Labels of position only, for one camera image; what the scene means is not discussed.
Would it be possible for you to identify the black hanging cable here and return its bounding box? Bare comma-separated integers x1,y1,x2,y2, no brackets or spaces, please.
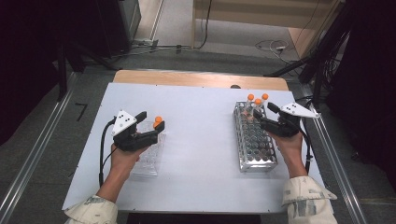
197,0,213,50

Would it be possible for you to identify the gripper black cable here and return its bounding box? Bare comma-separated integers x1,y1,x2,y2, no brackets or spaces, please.
98,117,118,188
298,122,313,175

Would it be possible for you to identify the black cabinet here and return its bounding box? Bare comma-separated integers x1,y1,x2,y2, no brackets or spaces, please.
96,0,143,59

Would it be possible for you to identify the black metal stand with cables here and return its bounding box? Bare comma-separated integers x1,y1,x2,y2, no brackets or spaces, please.
264,0,354,110

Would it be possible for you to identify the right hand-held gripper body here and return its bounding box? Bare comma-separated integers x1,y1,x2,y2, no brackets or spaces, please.
260,102,321,139

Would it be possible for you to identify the person's left hand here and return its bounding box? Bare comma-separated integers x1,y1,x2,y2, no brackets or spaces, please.
109,143,150,181

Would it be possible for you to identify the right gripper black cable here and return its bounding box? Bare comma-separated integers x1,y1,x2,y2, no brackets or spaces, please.
298,122,313,175

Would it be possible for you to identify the white board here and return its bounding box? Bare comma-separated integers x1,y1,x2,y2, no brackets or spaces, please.
61,82,334,216

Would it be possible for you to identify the person's right hand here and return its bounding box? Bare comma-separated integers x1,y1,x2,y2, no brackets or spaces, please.
267,130,304,161

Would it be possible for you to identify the wooden table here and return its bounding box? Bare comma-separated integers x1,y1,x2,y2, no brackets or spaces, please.
112,69,290,91

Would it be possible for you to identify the white floor cable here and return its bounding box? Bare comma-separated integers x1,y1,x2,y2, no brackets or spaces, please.
255,39,293,64

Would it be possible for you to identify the metal test tube rack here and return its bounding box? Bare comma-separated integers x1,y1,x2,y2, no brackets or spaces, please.
233,101,279,174

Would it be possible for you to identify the aluminium rail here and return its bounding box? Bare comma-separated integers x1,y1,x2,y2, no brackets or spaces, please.
0,73,78,220
300,83,368,224

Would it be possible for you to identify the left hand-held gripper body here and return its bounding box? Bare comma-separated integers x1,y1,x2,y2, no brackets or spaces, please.
110,109,159,153

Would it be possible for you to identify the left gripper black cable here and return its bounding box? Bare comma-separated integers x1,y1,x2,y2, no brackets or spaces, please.
98,117,118,188

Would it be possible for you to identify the clear plastic tube rack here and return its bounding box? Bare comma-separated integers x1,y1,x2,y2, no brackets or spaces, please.
127,120,167,178

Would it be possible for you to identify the light wooden furniture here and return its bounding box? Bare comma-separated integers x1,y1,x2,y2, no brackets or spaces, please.
191,0,344,59

